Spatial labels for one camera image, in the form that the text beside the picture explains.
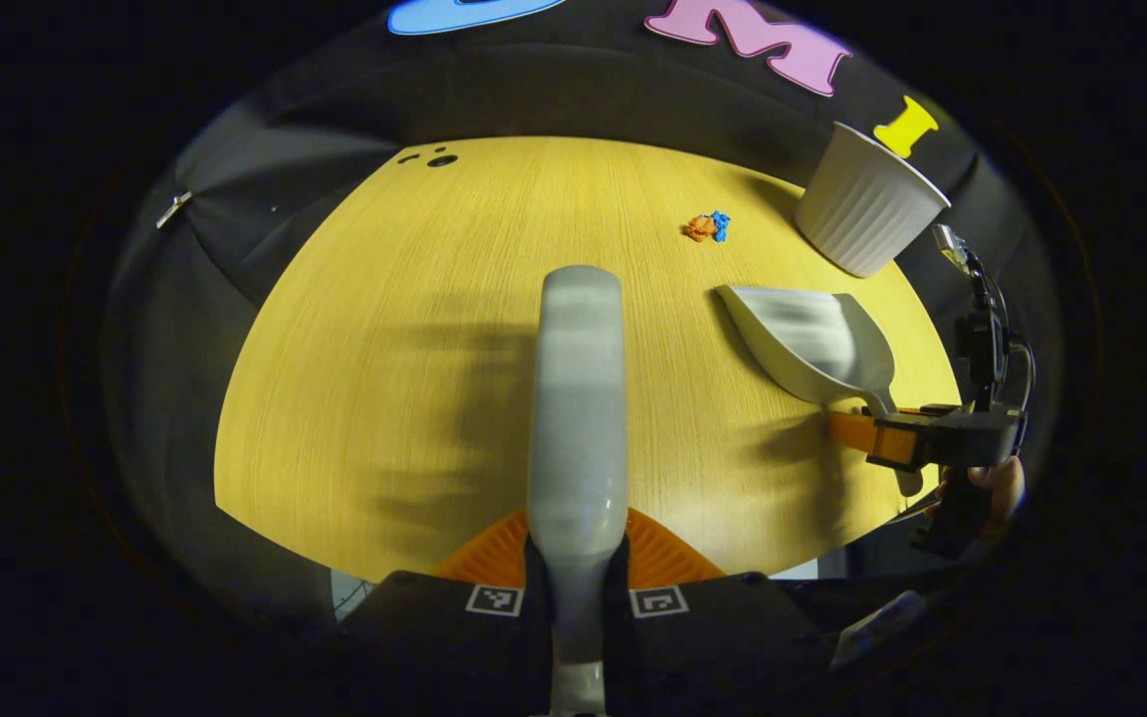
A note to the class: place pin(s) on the orange paper scrap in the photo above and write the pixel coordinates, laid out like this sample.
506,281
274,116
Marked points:
700,228

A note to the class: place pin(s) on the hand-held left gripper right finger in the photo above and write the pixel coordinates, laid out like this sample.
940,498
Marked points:
713,637

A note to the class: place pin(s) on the white plastic dustpan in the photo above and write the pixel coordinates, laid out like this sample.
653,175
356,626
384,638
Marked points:
812,339

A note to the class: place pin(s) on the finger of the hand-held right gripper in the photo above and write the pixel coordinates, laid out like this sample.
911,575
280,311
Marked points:
927,408
897,440

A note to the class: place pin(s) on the white ribbed garbage bin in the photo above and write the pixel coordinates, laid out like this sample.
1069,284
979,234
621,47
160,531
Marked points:
867,204

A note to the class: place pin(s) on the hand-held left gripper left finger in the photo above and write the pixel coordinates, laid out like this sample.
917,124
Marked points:
434,637

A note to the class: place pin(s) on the wooden desktop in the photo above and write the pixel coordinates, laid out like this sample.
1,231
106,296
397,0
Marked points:
384,349

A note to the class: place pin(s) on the blue paper scrap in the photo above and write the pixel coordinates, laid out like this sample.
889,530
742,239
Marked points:
721,225

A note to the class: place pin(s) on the small metal clip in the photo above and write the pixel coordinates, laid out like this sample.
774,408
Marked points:
173,209

